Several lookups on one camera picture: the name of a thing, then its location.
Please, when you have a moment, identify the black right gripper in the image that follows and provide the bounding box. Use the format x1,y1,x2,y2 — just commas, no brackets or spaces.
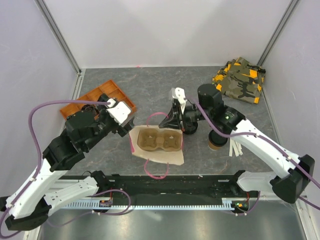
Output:
159,102,212,132

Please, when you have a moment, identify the brown pulp cup carrier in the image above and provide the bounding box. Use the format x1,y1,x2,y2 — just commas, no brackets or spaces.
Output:
137,128,183,152

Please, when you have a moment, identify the brown paper cup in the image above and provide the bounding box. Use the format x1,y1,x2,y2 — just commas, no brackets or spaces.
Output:
207,131,229,151

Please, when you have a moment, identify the black cup lid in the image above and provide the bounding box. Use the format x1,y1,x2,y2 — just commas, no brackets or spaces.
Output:
208,130,229,147
183,122,198,135

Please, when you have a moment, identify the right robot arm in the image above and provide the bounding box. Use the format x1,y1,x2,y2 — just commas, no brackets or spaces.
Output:
159,83,315,204

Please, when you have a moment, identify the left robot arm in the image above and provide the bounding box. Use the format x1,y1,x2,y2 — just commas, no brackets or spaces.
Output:
0,93,134,231

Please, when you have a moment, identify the brown rolled tie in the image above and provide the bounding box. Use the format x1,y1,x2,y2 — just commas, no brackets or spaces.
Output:
81,104,98,116

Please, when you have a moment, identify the orange compartment tray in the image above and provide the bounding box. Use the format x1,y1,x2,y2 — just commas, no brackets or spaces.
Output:
59,79,137,121

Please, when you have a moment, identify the white wrapped straw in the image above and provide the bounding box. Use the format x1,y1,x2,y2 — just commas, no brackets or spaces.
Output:
232,141,243,157
229,139,239,157

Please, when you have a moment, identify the camouflage folded cloth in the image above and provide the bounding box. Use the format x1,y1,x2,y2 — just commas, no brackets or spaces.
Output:
212,57,266,104

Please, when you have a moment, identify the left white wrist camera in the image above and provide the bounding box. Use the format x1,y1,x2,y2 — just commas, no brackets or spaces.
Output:
106,98,132,125

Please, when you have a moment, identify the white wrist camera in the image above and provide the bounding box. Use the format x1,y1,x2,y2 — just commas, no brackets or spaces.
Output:
106,98,132,125
169,87,187,107

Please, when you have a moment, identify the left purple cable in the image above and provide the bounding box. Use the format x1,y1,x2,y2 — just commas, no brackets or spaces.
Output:
0,99,132,238

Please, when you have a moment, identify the purple cable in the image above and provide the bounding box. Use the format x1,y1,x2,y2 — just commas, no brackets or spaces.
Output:
0,99,132,238
186,96,320,218

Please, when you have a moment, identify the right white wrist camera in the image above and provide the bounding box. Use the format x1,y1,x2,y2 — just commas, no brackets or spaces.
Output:
169,87,187,107

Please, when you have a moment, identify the white slotted cable duct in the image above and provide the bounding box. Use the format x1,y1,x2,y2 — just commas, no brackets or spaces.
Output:
62,198,244,211

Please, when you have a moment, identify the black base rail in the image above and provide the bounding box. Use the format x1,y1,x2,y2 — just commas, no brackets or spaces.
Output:
57,170,263,208

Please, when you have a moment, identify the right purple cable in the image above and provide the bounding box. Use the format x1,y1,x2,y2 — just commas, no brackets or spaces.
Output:
186,96,320,218

